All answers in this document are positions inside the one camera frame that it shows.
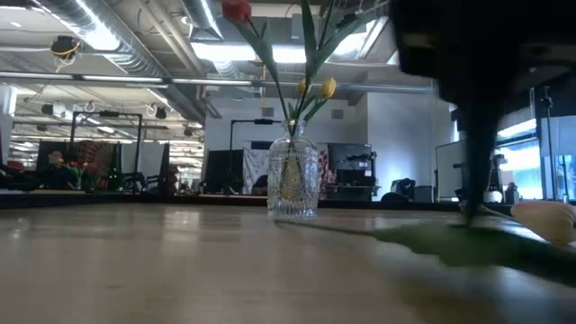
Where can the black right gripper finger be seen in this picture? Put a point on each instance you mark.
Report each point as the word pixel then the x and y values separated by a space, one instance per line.
pixel 479 157

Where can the peach artificial tulip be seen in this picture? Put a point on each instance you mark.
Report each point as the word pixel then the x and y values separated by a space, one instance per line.
pixel 546 222

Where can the yellow artificial tulip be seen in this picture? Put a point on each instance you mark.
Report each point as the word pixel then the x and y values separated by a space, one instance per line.
pixel 303 87
pixel 328 87

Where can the clear ribbed glass vase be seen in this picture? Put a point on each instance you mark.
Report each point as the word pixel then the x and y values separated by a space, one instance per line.
pixel 279 200

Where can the white board panel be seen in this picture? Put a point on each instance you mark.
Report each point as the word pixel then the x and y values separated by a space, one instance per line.
pixel 447 171

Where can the black office chair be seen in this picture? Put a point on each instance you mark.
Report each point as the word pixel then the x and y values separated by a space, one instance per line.
pixel 402 186

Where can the black equipment cabinet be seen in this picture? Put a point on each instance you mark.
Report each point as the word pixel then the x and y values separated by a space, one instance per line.
pixel 346 155

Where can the red white patterned cloth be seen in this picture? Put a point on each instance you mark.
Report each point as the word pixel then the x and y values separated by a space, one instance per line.
pixel 323 166

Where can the grey ceiling unit box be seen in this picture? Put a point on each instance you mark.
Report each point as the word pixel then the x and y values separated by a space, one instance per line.
pixel 295 27

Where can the black gantry stand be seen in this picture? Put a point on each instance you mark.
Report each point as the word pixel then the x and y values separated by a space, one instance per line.
pixel 262 121

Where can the white hanging cloth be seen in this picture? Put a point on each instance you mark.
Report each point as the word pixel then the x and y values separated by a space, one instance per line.
pixel 254 166

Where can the black partition panel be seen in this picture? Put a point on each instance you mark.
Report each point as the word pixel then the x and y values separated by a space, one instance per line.
pixel 222 171

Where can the horizontal silver ceiling pipe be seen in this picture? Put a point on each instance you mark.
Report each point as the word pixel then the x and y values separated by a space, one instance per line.
pixel 211 82

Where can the background flower bouquet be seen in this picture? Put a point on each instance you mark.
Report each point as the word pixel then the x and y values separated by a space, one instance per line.
pixel 76 168

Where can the black yellow hanging reel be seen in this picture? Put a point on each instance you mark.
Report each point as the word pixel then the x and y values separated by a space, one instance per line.
pixel 64 47

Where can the smooth silver ceiling duct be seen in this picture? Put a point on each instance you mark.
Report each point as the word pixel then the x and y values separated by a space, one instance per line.
pixel 202 15

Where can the ribbed silver air duct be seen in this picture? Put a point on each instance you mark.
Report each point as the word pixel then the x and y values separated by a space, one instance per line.
pixel 130 58

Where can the black table frame rail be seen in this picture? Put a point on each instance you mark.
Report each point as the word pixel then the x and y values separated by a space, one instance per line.
pixel 135 199

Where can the black tubular frame stand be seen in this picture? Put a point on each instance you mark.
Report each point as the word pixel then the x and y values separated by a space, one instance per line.
pixel 128 114

